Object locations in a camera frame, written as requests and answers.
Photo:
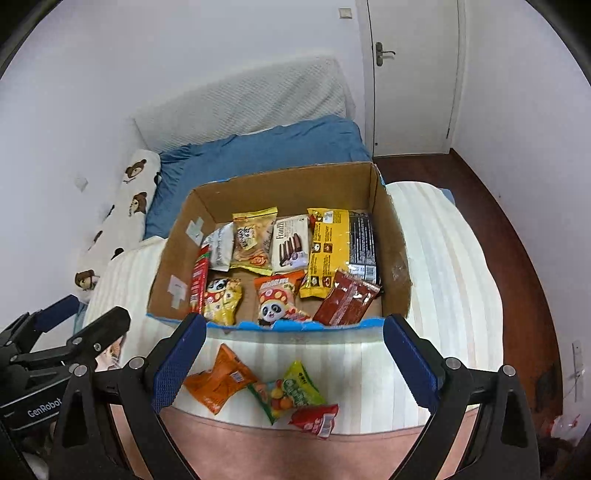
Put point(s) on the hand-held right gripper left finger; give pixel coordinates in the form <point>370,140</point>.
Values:
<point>180,360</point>

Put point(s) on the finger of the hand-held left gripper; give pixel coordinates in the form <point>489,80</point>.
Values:
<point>108,325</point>
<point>57,310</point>

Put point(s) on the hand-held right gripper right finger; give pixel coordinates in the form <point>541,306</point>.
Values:
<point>408,364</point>

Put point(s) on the small yellow panda packet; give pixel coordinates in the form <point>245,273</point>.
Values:
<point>222,302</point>

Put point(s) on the long red snack packet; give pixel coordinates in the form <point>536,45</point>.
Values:
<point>199,281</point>

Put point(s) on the brown snack packet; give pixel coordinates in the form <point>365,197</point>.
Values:
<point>346,297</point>

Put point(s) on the orange panda snack packet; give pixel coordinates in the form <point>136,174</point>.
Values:
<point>279,297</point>

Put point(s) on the silver white snack packet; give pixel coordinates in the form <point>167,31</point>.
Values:
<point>220,247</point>

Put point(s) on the yellow chips packet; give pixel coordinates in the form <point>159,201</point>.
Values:
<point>251,240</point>

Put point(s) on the large yellow and black packet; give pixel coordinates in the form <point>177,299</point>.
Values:
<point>328,249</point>

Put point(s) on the white wafer biscuit packet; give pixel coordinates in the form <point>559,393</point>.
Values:
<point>290,244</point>

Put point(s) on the cardboard box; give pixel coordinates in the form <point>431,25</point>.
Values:
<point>286,194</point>

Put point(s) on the striped and pink blanket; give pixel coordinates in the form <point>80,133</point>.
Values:
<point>443,277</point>

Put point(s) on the small red snack packet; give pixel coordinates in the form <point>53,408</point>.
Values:
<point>314,417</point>

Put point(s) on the green candy packet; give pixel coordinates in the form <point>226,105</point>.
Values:
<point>288,392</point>

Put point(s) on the white bear print pillow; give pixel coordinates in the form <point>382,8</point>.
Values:
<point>124,212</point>

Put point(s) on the black box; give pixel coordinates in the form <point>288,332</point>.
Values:
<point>546,387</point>

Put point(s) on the white power strip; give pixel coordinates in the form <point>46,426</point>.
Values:
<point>577,369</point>

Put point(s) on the clear plastic bag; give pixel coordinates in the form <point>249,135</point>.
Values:
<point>570,427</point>

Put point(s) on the blue pillow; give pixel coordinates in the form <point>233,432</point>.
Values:
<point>254,147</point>

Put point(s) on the white quilted headboard cushion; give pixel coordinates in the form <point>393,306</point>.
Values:
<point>240,101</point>

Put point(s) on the white door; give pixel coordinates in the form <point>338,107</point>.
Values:
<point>415,78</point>

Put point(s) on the white wall socket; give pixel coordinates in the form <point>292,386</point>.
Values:
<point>81,183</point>

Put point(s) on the white light switch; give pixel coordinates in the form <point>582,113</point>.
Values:
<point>345,13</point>

